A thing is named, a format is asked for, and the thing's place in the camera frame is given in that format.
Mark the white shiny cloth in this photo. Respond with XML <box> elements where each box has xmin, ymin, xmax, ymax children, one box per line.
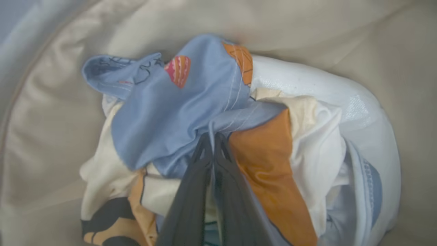
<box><xmin>251</xmin><ymin>55</ymin><xmax>401</xmax><ymax>246</ymax></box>

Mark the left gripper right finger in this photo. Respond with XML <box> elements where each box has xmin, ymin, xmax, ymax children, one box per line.
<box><xmin>214</xmin><ymin>133</ymin><xmax>273</xmax><ymax>246</ymax></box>

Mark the cream fabric laundry basket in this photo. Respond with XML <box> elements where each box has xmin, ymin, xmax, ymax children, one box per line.
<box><xmin>0</xmin><ymin>0</ymin><xmax>437</xmax><ymax>246</ymax></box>

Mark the cream orange-black print garment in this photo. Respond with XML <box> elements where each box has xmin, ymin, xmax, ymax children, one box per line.
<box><xmin>80</xmin><ymin>89</ymin><xmax>349</xmax><ymax>246</ymax></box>

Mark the blue bear-print garment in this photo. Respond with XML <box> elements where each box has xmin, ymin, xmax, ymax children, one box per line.
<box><xmin>81</xmin><ymin>33</ymin><xmax>287</xmax><ymax>180</ymax></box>

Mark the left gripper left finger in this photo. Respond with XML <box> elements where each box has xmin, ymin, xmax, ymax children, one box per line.
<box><xmin>155</xmin><ymin>133</ymin><xmax>214</xmax><ymax>246</ymax></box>

